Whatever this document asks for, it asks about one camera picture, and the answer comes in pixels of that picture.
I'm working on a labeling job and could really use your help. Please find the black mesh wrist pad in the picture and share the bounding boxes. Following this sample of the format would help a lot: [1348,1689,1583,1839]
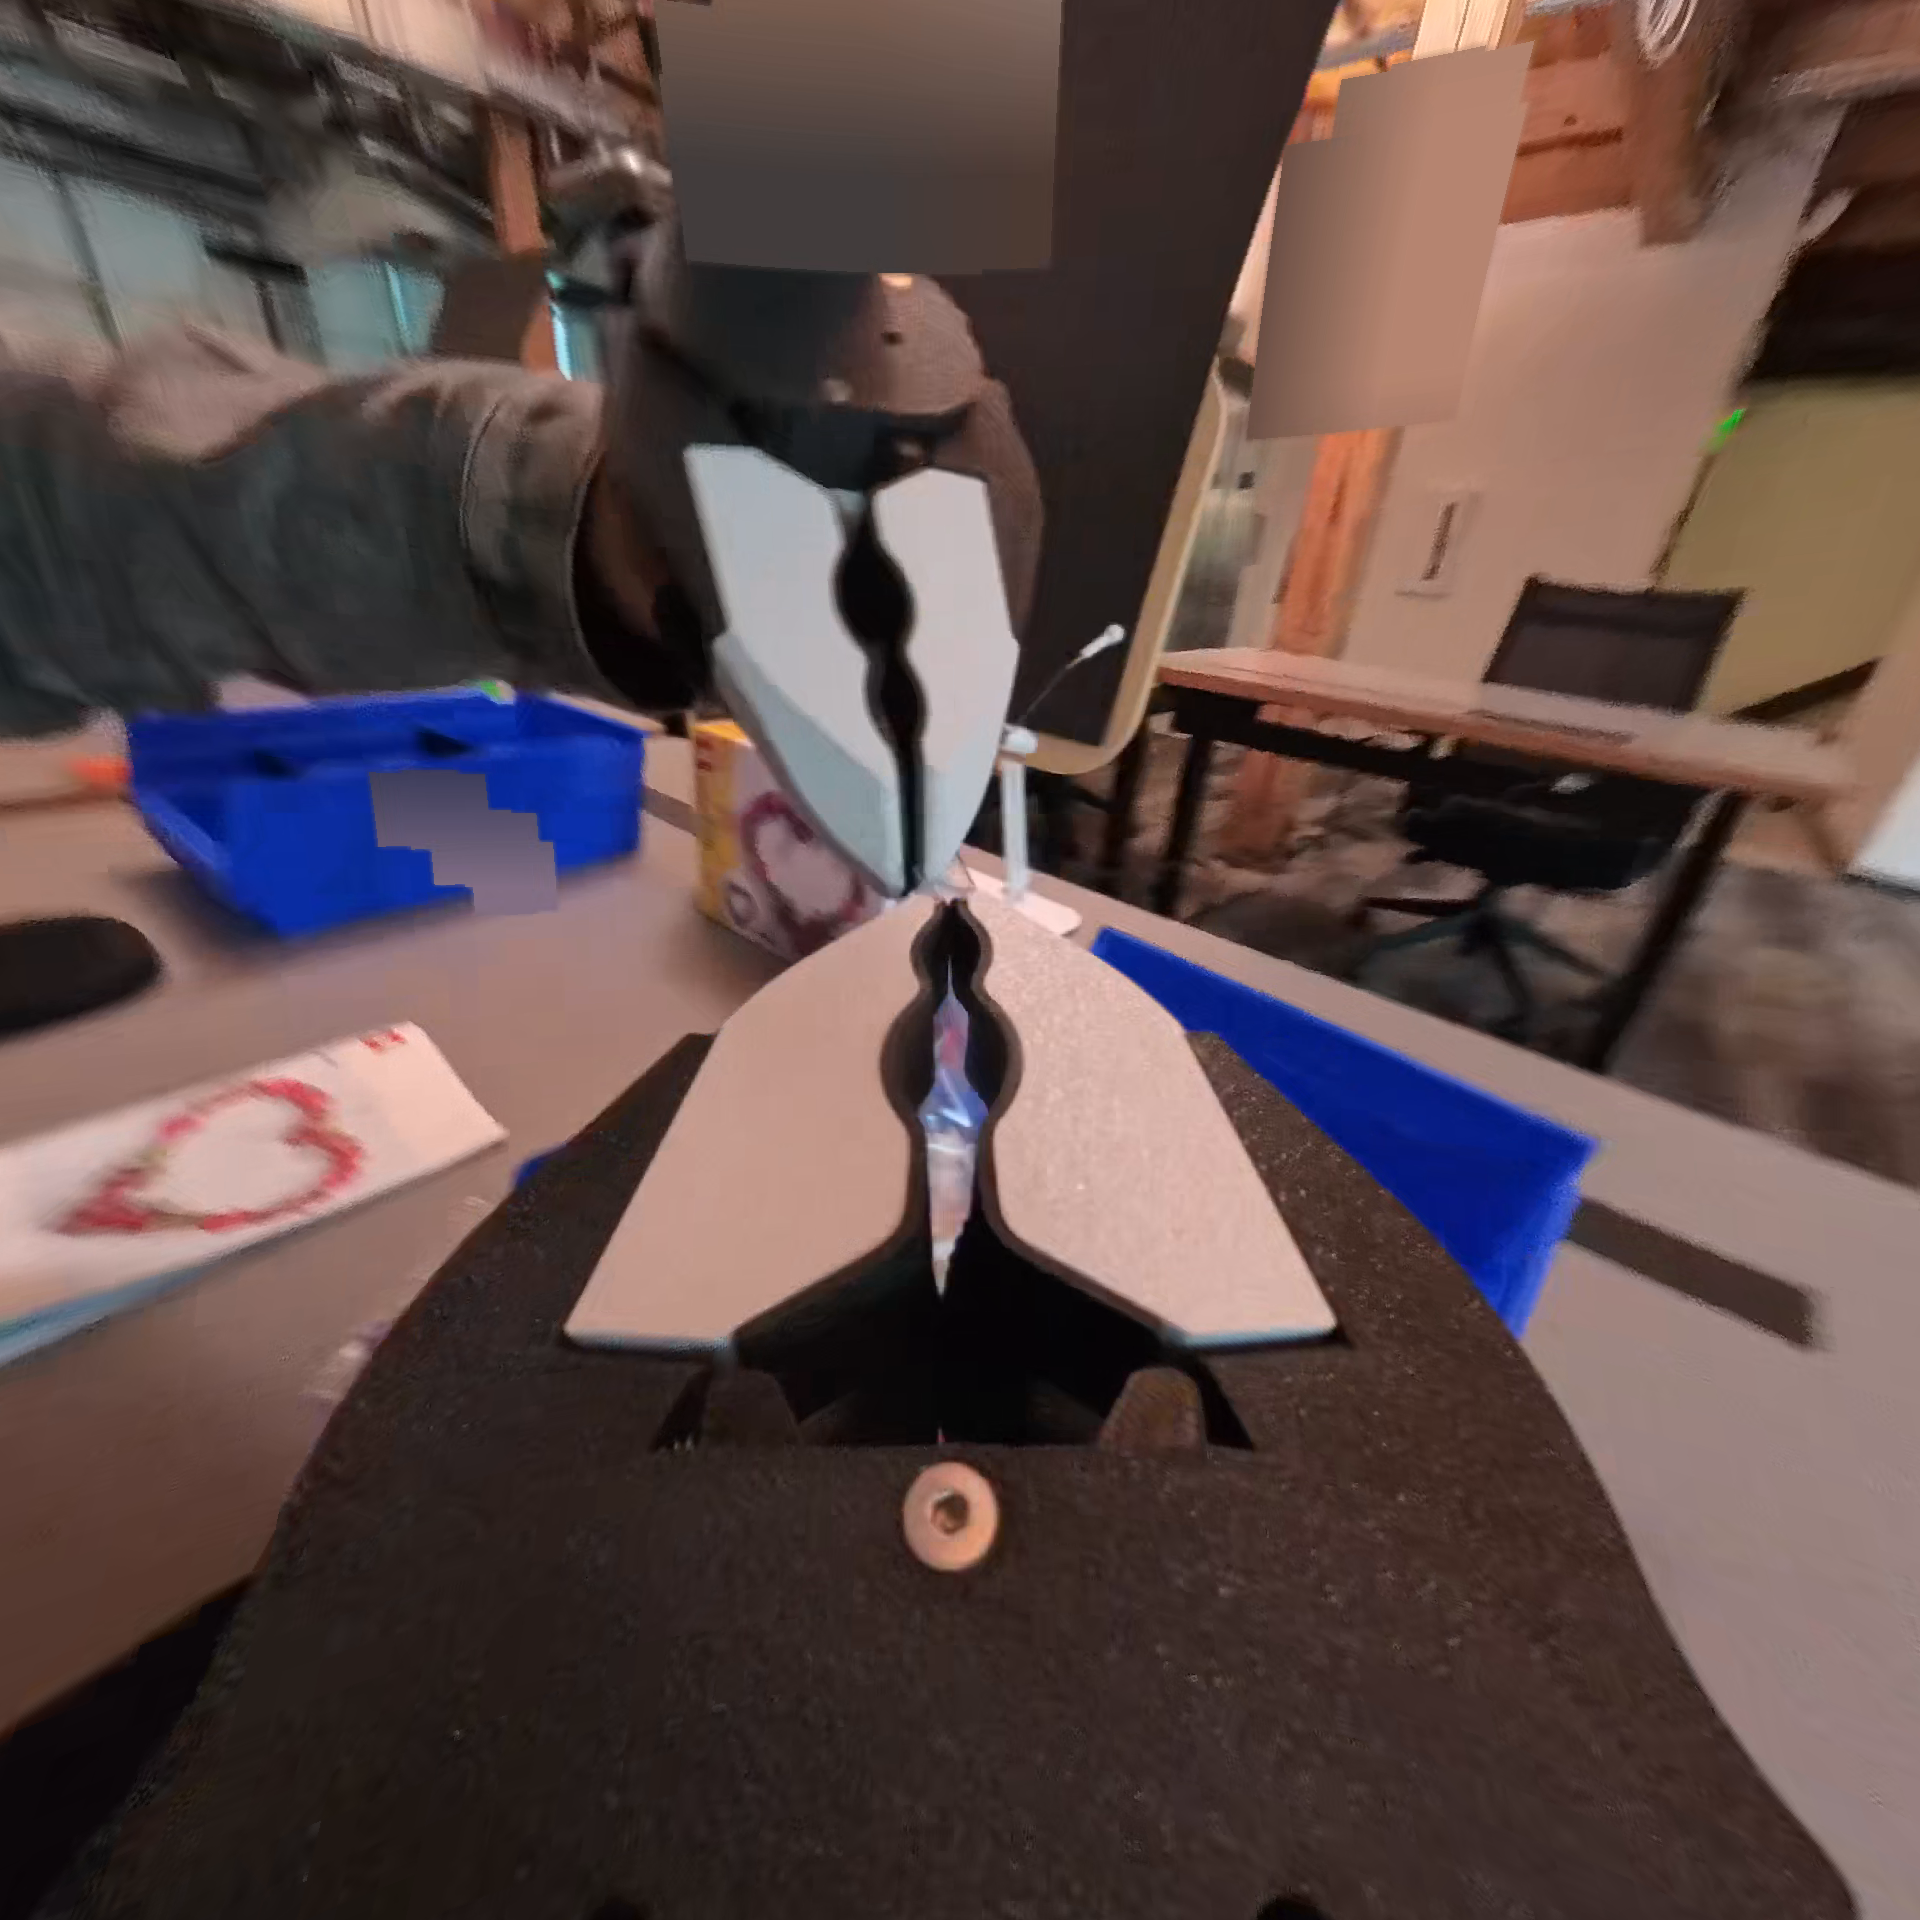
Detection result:
[0,914,167,1039]

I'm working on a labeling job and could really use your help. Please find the brown top office desk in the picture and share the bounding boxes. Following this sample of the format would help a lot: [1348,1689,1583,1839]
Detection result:
[1152,644,1862,1075]

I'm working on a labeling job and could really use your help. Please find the white wall plate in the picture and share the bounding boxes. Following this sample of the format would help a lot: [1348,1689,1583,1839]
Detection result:
[1398,482,1484,599]

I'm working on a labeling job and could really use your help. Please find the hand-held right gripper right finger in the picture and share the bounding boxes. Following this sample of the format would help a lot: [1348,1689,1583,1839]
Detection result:
[954,895,1339,1450]

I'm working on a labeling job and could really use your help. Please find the white instruction booklet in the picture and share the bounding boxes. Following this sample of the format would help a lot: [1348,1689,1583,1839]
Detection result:
[0,1025,511,1369]

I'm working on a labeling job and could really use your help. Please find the black office chair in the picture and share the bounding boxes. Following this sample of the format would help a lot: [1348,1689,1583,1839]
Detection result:
[1358,575,1752,1039]

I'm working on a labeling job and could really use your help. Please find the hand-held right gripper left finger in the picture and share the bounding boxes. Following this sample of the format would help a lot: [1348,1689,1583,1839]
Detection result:
[562,901,950,1420]

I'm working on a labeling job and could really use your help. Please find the black wood-framed board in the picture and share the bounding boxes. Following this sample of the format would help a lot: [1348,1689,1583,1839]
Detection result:
[960,0,1344,779]

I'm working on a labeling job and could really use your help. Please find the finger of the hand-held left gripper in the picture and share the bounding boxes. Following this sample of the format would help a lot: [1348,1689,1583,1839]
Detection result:
[680,442,917,899]
[870,469,1024,887]

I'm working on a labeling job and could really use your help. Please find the clear bag of red pieces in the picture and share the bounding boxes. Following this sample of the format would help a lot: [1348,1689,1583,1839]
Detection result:
[919,884,995,1305]

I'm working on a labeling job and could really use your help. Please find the blue plastic bin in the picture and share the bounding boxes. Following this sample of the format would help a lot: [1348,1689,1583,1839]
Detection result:
[127,687,648,939]
[1093,925,1602,1339]

